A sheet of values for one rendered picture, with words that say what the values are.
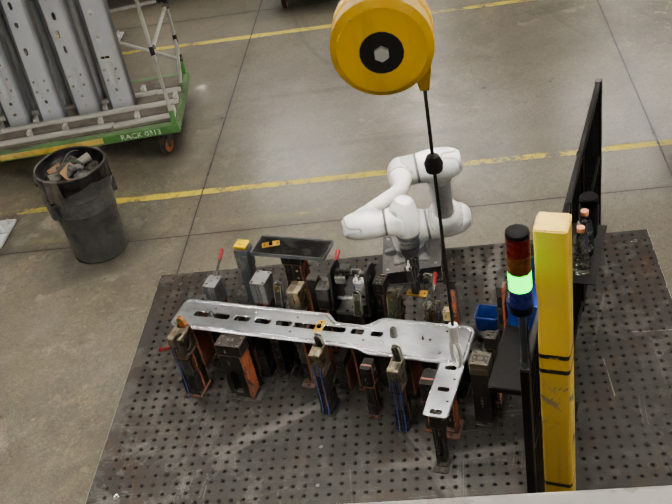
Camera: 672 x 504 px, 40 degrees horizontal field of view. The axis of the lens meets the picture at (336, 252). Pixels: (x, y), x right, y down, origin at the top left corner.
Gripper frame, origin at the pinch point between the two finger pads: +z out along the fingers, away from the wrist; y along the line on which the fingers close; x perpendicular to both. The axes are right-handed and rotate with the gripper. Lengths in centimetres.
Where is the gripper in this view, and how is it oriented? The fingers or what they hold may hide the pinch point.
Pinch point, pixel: (415, 284)
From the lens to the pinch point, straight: 369.1
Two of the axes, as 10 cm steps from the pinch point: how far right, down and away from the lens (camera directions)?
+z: 1.7, 7.9, 5.9
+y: -3.2, 6.1, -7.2
